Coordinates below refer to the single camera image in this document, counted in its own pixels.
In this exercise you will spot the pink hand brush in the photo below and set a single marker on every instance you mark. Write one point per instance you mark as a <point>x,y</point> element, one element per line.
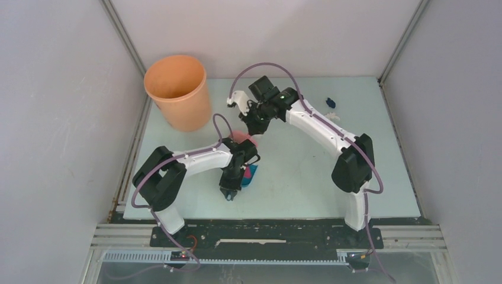
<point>239,137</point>

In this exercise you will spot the aluminium frame rail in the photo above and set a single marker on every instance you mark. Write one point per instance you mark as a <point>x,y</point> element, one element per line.
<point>412,239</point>

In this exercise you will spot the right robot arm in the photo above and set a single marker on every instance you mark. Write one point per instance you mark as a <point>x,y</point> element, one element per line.
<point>354,154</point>

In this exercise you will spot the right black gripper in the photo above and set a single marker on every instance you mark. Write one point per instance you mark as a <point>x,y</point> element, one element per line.
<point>255,128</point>

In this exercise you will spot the dark blue paper scrap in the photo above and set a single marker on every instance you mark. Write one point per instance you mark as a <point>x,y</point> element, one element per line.
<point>331,103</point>

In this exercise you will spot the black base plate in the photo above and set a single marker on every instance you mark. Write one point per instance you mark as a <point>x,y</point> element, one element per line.
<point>266,239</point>

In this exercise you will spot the magenta paper scrap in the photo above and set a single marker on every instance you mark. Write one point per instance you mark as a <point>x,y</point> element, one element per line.
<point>248,173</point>

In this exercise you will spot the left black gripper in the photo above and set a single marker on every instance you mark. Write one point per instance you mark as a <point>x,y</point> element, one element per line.
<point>226,187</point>

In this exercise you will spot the orange plastic bucket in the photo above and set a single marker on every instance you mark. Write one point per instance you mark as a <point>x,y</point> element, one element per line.
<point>178,86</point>

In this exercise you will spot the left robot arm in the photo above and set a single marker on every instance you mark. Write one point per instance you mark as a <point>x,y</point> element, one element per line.
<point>160,178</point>

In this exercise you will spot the blue plastic dustpan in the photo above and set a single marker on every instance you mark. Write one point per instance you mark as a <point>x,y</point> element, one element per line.
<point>247,182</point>

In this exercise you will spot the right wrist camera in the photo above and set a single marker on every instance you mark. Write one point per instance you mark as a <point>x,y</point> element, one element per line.
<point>239,99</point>

